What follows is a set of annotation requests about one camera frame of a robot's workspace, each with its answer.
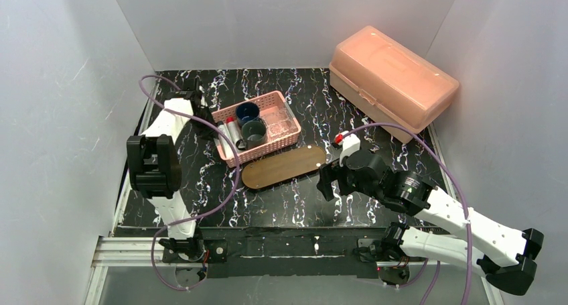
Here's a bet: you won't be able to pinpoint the grey green mug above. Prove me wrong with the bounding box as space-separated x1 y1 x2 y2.
239 119 267 150

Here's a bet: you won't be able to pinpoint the brown wooden oval tray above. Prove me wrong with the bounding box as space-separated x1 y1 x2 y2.
241 145 326 190

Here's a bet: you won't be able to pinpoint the black capped toothpaste tube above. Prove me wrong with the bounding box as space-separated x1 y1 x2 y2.
216 121 234 160

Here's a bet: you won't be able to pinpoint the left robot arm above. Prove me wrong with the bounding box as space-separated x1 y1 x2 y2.
126 86 214 261

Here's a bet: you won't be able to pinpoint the clear packaged toothbrushes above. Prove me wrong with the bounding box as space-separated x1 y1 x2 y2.
263 108 294 140

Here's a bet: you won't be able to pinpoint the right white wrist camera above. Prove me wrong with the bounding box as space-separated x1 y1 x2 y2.
334 131 360 166

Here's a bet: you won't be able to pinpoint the red capped toothpaste tube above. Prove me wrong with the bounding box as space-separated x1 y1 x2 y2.
225 117 246 151

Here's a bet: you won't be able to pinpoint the aluminium frame rail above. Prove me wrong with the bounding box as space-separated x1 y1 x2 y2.
84 234 507 305

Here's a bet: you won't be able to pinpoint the large pink lidded box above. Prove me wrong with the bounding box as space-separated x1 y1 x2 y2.
329 26 459 143

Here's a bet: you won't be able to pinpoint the dark blue mug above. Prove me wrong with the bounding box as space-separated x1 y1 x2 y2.
235 101 261 127

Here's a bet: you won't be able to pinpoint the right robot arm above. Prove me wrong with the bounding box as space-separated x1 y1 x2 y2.
317 149 544 296

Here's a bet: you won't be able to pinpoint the pink plastic basket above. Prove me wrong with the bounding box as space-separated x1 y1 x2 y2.
238 90 301 164

